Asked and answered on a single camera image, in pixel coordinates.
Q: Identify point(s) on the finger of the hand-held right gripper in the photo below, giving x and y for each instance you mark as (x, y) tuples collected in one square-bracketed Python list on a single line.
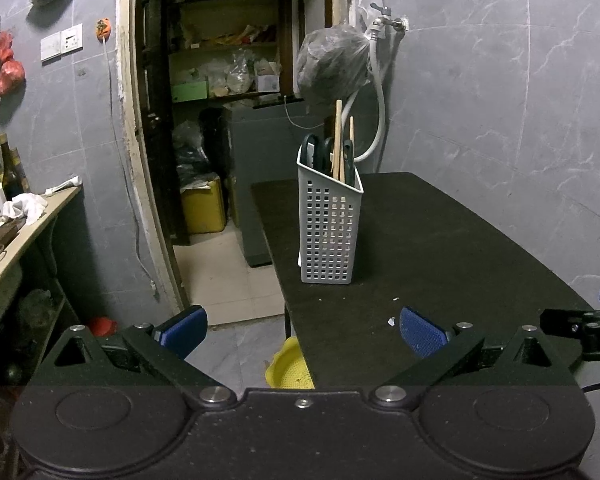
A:
[(562, 322)]

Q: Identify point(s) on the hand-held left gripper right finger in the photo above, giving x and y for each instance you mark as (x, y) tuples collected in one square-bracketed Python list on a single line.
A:
[(422, 332)]

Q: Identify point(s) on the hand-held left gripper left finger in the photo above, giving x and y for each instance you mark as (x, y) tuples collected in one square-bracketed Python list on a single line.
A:
[(182, 331)]

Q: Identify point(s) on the white perforated utensil basket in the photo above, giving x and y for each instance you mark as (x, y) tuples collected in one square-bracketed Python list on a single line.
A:
[(330, 230)]

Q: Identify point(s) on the dark green scissors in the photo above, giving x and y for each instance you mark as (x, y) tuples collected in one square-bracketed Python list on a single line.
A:
[(321, 152)]

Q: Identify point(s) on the red bowl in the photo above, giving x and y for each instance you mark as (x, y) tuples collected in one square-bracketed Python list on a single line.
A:
[(102, 326)]

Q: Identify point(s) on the yellow basin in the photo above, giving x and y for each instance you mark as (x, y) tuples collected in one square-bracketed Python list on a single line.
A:
[(290, 367)]

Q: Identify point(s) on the yellow container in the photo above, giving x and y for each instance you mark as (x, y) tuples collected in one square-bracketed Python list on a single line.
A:
[(202, 210)]

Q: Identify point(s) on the wooden counter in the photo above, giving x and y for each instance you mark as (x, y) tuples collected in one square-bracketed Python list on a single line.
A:
[(45, 220)]

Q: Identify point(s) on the black plastic bag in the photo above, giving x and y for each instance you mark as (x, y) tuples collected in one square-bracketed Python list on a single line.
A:
[(192, 150)]

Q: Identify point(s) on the dark wooden door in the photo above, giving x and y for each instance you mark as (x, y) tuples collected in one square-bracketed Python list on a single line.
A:
[(155, 110)]

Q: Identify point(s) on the brown glass bottle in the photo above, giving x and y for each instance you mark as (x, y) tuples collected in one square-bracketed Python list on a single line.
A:
[(9, 175)]

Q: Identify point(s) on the green box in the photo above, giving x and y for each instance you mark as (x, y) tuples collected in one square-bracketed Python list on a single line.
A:
[(189, 92)]

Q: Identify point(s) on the clear plastic bags bundle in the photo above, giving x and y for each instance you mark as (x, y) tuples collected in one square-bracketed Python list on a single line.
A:
[(232, 77)]

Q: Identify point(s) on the small white box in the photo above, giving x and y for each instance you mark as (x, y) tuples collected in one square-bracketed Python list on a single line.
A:
[(268, 84)]

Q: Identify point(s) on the plastic bag with dark contents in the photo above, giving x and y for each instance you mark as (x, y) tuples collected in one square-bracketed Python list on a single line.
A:
[(330, 62)]

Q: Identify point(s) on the yellow snack packets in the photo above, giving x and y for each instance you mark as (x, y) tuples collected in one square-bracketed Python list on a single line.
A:
[(242, 36)]

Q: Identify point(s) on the small red plastic bag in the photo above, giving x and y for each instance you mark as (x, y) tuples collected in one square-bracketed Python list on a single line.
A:
[(4, 46)]

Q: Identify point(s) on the white door frame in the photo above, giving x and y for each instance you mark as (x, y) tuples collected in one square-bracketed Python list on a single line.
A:
[(125, 110)]

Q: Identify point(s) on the white wall socket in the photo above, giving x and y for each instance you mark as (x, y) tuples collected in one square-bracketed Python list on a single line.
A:
[(71, 39)]

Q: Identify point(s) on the white wall switch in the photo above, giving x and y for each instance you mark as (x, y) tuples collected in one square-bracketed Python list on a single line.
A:
[(50, 47)]

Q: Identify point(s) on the metal wall tap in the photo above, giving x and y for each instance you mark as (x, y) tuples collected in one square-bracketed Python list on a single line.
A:
[(387, 20)]

